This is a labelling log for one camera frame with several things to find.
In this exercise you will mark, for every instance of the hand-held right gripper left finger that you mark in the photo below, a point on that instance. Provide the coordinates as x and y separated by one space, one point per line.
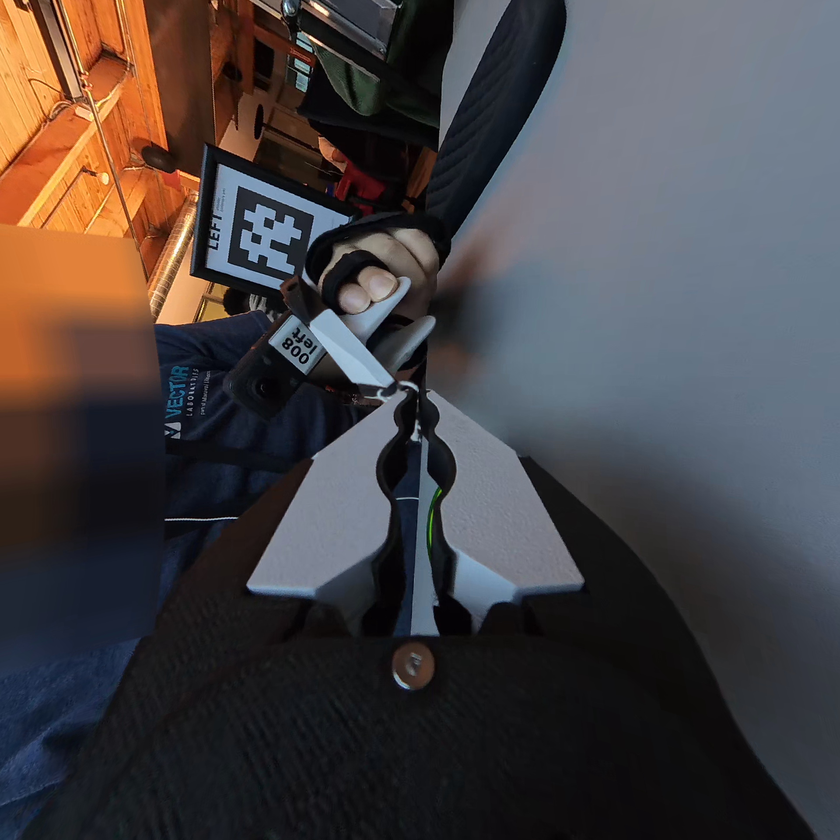
328 512

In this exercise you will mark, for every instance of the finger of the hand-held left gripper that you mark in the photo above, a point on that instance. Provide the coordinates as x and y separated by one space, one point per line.
354 351

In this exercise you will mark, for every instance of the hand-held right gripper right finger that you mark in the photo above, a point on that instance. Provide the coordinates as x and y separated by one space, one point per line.
505 518

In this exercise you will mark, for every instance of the green transparent yoyo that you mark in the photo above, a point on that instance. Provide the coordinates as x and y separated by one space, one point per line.
433 518

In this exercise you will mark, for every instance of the person's left forearm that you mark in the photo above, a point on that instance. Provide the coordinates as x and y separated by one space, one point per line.
489 111

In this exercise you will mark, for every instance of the person's left hand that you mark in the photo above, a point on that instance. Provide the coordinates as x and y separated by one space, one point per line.
400 256

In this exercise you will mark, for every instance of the person's blue shirt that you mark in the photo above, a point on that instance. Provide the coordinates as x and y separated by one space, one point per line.
216 420

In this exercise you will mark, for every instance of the framed black and white marker sign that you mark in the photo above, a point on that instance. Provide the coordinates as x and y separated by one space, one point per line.
262 226

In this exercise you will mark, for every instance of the green fabric bag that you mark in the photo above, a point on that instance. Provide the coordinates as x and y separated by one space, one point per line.
374 65

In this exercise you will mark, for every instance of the silver ventilation duct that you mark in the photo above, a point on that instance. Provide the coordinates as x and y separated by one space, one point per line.
172 253

